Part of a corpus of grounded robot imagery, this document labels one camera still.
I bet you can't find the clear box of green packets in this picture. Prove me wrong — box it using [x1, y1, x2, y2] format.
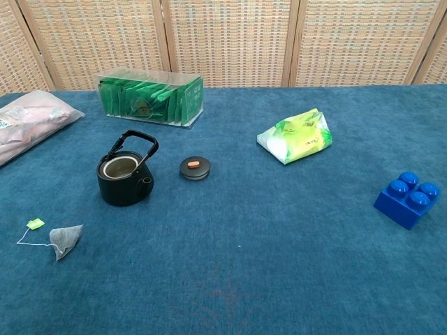
[94, 68, 205, 129]

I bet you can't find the blue toy building block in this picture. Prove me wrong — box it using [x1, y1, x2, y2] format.
[373, 171, 441, 231]

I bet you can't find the pyramid tea bag with tag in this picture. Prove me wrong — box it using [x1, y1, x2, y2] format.
[17, 218, 85, 262]

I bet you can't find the black cast iron teapot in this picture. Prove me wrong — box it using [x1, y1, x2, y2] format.
[96, 129, 160, 207]

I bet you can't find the woven wooden folding screen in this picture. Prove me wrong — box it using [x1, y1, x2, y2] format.
[0, 0, 447, 97]

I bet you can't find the blue table cloth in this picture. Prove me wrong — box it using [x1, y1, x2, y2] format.
[0, 83, 447, 335]

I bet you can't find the green yellow tissue pack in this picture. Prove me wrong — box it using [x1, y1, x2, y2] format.
[256, 107, 333, 165]

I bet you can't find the plastic bag of pink packets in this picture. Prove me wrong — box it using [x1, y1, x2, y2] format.
[0, 89, 86, 168]

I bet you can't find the black teapot lid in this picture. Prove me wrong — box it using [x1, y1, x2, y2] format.
[179, 156, 212, 181]

